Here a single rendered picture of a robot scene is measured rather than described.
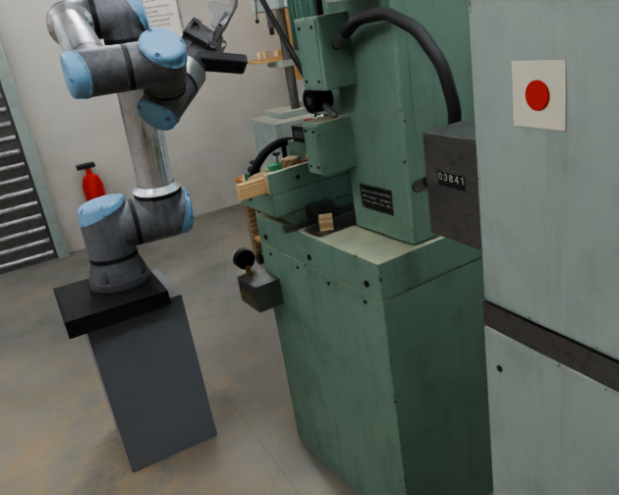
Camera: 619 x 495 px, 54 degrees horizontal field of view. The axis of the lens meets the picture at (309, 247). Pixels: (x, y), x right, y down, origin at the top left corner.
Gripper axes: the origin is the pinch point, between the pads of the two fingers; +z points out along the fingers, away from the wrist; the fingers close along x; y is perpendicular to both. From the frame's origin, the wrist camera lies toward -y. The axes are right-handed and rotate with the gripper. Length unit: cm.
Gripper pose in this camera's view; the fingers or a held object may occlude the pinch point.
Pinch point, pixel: (233, 20)
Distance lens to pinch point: 159.3
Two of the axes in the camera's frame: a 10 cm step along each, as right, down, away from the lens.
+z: 3.5, -7.9, 5.0
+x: -3.1, 4.1, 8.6
